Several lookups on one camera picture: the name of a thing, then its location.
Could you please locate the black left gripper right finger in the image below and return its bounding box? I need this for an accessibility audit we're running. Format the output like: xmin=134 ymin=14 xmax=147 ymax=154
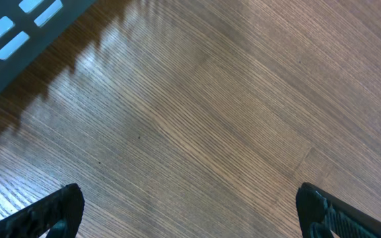
xmin=296 ymin=182 xmax=381 ymax=238

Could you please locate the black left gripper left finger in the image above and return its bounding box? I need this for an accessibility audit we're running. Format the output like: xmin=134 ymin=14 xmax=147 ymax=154
xmin=0 ymin=183 xmax=85 ymax=238

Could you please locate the grey plastic basket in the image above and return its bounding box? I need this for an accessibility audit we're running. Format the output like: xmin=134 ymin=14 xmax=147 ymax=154
xmin=0 ymin=0 xmax=95 ymax=93

